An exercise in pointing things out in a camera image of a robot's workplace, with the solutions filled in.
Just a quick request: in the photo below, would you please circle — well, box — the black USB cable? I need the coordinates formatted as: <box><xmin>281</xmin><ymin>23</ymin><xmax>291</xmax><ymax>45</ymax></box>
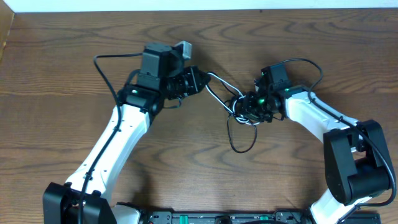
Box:
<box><xmin>206</xmin><ymin>73</ymin><xmax>259</xmax><ymax>154</ymax></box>

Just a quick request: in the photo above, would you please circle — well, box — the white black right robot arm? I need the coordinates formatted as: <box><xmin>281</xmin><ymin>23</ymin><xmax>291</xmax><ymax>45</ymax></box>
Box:
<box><xmin>231</xmin><ymin>62</ymin><xmax>397</xmax><ymax>223</ymax></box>

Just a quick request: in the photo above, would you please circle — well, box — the white USB cable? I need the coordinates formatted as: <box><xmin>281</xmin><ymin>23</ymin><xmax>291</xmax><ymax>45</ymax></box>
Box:
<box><xmin>205</xmin><ymin>72</ymin><xmax>261</xmax><ymax>126</ymax></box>

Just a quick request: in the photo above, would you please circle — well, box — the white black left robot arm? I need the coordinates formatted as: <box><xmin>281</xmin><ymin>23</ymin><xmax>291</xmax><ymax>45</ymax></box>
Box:
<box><xmin>43</xmin><ymin>41</ymin><xmax>210</xmax><ymax>223</ymax></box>

